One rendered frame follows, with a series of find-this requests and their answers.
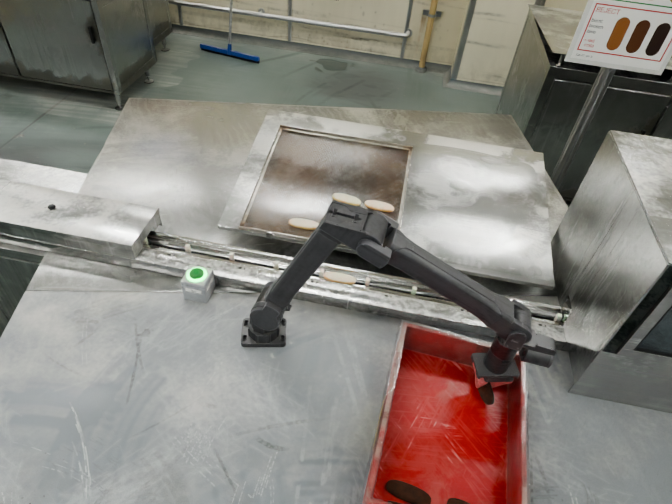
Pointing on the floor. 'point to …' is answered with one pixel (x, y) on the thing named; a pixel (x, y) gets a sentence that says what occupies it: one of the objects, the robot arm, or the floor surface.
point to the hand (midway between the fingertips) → (484, 384)
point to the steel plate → (164, 142)
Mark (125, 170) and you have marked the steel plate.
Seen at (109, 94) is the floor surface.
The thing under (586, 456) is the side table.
